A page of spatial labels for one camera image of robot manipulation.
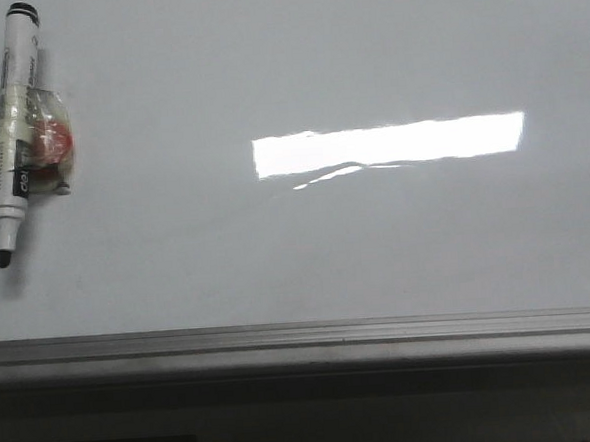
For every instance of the white whiteboard with aluminium frame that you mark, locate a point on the white whiteboard with aluminium frame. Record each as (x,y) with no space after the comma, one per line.
(266,184)

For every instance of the white black whiteboard marker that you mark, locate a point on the white black whiteboard marker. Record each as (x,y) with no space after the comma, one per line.
(18,79)

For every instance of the red magnet taped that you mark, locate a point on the red magnet taped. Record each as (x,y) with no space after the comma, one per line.
(52,155)

